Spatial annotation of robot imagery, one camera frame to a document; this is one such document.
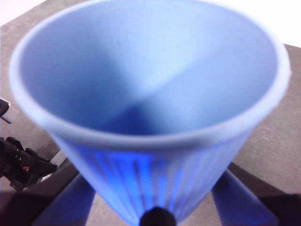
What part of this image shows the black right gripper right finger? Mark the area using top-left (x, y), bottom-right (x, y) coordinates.
top-left (210, 162), bottom-right (301, 226)

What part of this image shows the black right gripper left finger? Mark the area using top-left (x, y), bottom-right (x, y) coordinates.
top-left (0, 164), bottom-right (97, 226)

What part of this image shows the blue ribbed plastic cup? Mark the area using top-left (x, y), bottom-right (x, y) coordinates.
top-left (9, 0), bottom-right (292, 226)

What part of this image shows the black and silver bracket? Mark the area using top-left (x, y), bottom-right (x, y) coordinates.
top-left (0, 98), bottom-right (12, 124)

